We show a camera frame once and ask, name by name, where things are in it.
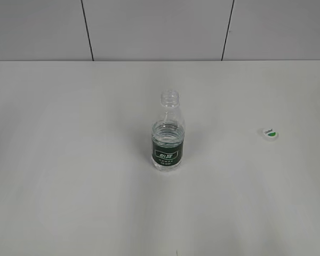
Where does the clear Cestbon water bottle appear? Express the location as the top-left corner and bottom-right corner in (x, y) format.
(151, 90), (185, 171)

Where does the white green bottle cap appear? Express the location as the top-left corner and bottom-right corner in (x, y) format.
(258, 128), (279, 141)

